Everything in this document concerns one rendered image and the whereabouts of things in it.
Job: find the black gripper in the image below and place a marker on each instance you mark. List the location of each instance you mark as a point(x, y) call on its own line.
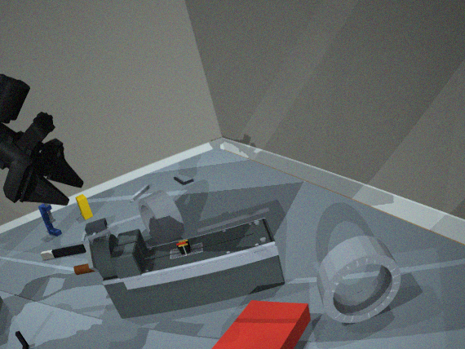
point(25, 179)

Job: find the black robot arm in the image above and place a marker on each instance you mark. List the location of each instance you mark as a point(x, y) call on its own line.
point(12, 95)

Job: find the grey cylinder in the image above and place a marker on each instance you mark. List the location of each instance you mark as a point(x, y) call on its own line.
point(161, 217)
point(346, 257)

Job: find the yellow rectangular block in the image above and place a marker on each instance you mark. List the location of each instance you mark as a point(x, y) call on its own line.
point(84, 206)

